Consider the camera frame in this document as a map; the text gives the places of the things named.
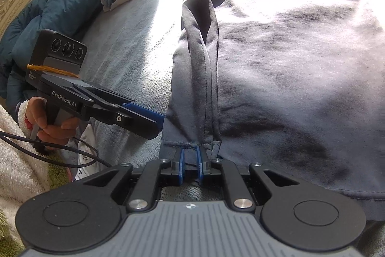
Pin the person's left hand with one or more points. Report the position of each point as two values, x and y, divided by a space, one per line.
57 132

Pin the green fuzzy cloth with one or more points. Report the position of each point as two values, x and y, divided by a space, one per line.
6 230

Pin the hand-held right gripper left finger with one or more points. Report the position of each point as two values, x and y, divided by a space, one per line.
181 166

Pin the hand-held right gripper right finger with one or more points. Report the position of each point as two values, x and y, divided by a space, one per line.
199 165

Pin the blue quilted duvet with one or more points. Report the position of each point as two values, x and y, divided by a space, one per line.
54 13

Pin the dark grey pants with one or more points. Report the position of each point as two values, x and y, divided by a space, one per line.
285 79

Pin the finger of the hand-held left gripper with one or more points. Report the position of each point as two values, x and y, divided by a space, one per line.
135 123
144 112

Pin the white paw print cloth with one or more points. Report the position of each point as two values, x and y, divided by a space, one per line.
87 157

